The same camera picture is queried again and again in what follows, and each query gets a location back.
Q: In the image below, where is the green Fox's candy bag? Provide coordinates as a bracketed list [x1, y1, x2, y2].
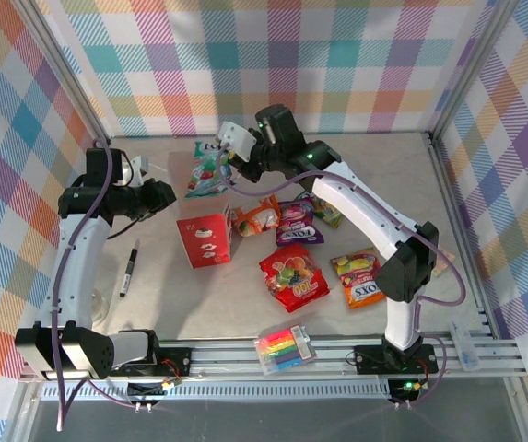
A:
[298, 192, 344, 230]

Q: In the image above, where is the purple Fox's candy bag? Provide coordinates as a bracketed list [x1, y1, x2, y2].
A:
[276, 200, 327, 248]

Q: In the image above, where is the teal strawberry snack bag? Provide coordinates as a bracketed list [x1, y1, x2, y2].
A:
[184, 140, 233, 200]

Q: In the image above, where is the red white strawberry paper bag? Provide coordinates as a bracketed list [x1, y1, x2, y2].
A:
[175, 200, 236, 270]

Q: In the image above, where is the red Lot 100 gummy bag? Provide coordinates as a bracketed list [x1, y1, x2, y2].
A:
[258, 242, 332, 314]

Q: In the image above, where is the orange fruit snack bag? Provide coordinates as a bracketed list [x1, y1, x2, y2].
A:
[230, 194, 281, 238]

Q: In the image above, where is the orange Fox's candy bag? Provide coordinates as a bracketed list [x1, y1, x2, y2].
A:
[331, 248, 389, 310]

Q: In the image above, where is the black marker pen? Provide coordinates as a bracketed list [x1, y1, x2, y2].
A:
[119, 238, 141, 298]

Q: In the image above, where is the plaid backdrop cloth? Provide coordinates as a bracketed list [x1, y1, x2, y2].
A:
[37, 0, 499, 139]
[0, 0, 108, 442]
[433, 0, 528, 442]

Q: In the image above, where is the clear glass dish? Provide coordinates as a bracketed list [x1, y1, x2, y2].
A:
[90, 287, 111, 323]

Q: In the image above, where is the small black controller board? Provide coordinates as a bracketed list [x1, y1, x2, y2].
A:
[127, 377, 184, 401]
[390, 377, 430, 401]

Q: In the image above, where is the beige dotted pad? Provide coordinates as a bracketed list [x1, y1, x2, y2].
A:
[431, 250, 456, 277]

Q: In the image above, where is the pack of coloured highlighters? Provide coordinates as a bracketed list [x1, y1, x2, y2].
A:
[252, 324, 318, 377]

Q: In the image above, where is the clear plastic box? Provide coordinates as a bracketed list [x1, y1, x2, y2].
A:
[447, 321, 481, 372]

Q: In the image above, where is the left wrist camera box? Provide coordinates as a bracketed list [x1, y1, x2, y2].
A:
[127, 155, 150, 186]

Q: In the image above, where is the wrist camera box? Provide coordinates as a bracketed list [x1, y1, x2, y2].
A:
[127, 155, 150, 186]
[217, 122, 256, 162]

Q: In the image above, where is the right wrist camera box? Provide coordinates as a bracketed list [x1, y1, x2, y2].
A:
[217, 122, 256, 162]

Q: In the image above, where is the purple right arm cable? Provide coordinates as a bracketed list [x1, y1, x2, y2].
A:
[217, 145, 467, 410]

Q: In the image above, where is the aluminium frame post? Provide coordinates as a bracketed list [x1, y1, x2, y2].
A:
[428, 0, 518, 144]
[14, 0, 111, 151]

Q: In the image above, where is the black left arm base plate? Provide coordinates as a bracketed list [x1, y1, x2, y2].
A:
[109, 347, 194, 377]

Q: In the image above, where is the aluminium mounting rail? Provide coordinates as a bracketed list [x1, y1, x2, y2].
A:
[18, 338, 528, 381]

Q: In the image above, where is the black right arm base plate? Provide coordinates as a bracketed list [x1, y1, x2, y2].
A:
[353, 343, 440, 375]

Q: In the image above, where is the slotted grey cable duct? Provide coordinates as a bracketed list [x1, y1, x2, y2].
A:
[40, 381, 393, 401]

